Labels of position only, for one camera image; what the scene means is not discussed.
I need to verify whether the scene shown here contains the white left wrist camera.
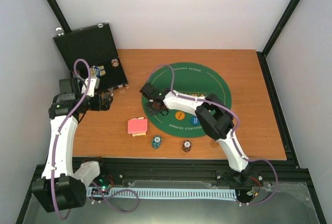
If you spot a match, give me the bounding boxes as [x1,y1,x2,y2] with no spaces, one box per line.
[81,77,100,97]

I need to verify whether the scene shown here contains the orange big blind button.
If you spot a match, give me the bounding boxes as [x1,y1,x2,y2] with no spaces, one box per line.
[175,111,185,120]

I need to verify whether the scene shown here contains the black aluminium frame rail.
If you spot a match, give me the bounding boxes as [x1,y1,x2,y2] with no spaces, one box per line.
[15,153,327,224]

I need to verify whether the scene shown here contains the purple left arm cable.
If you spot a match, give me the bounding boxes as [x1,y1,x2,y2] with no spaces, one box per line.
[50,58,92,220]

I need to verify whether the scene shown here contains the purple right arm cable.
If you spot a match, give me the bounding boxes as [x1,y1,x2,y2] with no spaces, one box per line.
[146,64,279,207]

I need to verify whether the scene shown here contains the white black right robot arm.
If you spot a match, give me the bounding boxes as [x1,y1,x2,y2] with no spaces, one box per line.
[140,87,251,186]

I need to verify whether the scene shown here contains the round green poker mat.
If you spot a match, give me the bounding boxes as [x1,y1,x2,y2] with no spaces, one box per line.
[140,62,234,138]

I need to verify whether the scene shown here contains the light blue cable duct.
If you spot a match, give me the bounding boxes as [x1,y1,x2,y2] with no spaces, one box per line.
[87,187,236,201]

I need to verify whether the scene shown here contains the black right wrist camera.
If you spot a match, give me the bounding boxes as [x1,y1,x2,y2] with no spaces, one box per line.
[140,82,158,101]

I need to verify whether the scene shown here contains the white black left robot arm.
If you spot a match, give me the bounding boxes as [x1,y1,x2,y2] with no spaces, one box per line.
[32,77,113,213]

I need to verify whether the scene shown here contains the black poker case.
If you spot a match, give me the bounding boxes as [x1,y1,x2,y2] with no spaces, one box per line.
[53,23,129,93]

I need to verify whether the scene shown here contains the orange chip in case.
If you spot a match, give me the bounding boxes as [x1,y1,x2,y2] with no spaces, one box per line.
[111,59,119,67]

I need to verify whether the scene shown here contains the teal poker chip stack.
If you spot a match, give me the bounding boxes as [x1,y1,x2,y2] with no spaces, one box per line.
[151,135,162,149]

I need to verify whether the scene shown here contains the brown poker chip stack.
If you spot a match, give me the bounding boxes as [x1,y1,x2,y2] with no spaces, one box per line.
[182,141,191,152]

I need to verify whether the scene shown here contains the blue small blind button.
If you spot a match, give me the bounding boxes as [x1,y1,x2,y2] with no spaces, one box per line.
[190,116,200,126]

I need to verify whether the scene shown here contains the red playing card deck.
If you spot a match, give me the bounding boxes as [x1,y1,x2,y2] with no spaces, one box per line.
[127,117,148,137]

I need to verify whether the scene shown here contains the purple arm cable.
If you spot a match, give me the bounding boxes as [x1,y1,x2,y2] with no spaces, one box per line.
[50,58,92,220]
[146,64,279,207]

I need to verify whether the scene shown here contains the blue chips in case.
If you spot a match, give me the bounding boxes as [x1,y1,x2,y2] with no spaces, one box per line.
[90,65,106,77]

